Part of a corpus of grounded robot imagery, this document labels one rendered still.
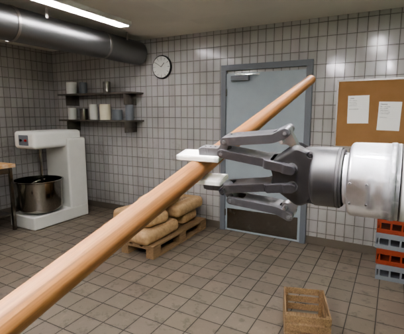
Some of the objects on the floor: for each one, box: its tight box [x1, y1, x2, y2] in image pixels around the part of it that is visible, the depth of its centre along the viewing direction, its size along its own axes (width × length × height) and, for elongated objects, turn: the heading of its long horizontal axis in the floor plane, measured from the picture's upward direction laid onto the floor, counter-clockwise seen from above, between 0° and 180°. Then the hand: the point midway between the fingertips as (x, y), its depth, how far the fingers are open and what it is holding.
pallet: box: [121, 217, 206, 260], centre depth 445 cm, size 120×80×14 cm
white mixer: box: [11, 129, 89, 231], centre depth 508 cm, size 100×66×132 cm
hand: (202, 167), depth 53 cm, fingers closed on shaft, 3 cm apart
